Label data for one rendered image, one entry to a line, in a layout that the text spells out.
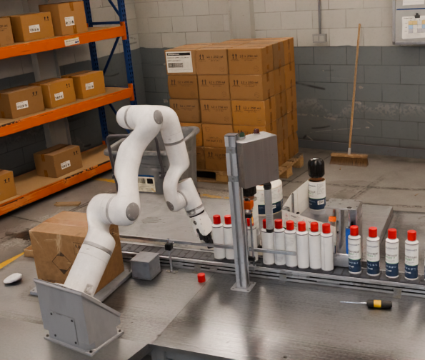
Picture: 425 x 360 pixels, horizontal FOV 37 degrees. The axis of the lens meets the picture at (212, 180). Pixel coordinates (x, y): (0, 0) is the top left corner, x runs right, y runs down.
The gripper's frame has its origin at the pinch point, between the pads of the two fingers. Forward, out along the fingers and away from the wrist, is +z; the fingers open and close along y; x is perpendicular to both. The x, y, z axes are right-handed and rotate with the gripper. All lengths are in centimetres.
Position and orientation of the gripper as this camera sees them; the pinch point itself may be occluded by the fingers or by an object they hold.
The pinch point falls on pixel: (210, 243)
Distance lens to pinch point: 289.3
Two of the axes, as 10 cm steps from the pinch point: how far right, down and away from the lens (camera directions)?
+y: 4.0, -3.2, 8.6
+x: -8.3, 2.7, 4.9
